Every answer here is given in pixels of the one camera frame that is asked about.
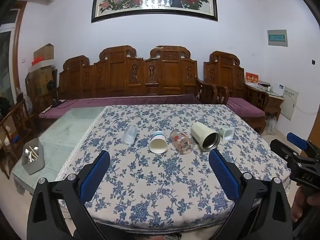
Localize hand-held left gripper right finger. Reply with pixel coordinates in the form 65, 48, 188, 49
209, 149, 293, 240

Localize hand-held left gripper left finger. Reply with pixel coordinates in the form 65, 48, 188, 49
26, 150, 111, 240

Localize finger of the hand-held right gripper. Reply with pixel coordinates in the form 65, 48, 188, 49
286, 132, 320, 158
269, 139, 304, 167

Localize small pale green cup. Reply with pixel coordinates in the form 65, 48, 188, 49
219, 126, 235, 141

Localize cream steel insulated cup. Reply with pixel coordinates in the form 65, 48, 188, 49
190, 122, 221, 152

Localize translucent plastic cup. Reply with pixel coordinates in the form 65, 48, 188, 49
122, 125, 138, 145

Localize red printed glass cup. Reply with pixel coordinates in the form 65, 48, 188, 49
169, 130, 195, 155

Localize blue striped paper cup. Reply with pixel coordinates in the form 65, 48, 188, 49
149, 130, 168, 154

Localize person's right hand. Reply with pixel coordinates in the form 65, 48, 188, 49
291, 187, 312, 222

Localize clear plastic bag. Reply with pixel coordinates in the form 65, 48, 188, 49
264, 116, 278, 135

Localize white leaning board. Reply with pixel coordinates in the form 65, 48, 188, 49
280, 86, 299, 121

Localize wooden side table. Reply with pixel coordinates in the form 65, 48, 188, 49
264, 90, 285, 121

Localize glass top table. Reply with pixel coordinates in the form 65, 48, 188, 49
11, 106, 107, 196

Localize white box blue label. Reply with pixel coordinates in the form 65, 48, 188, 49
271, 84, 286, 97

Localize short purple seat cushion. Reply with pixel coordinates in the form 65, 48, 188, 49
226, 97, 266, 118

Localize blue floral tablecloth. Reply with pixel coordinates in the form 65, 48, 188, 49
55, 104, 292, 232

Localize white desktop device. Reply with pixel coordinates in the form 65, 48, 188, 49
257, 81, 272, 93

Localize grey utensil holder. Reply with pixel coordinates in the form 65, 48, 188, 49
21, 138, 45, 175

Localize wooden chopsticks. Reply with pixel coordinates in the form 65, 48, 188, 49
27, 145, 40, 159

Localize white spoon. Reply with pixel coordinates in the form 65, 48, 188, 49
24, 148, 38, 163

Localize long purple seat cushion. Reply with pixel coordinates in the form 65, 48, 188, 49
38, 94, 202, 119

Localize red desk calendar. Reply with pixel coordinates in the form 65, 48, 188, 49
245, 72, 260, 86

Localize carved wooden armchair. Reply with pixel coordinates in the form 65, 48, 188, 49
197, 51, 271, 133

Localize wooden side chair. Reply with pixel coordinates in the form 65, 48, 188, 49
0, 98, 33, 179

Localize carved wooden sofa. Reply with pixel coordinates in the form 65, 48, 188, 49
35, 45, 218, 130

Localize white flat box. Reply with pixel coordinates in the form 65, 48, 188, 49
28, 59, 56, 72

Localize brown cardboard box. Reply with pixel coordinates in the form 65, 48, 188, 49
33, 43, 54, 62

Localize wooden framed door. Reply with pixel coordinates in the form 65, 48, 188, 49
0, 1, 27, 100

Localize wall electrical panel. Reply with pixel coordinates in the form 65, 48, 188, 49
267, 29, 288, 47

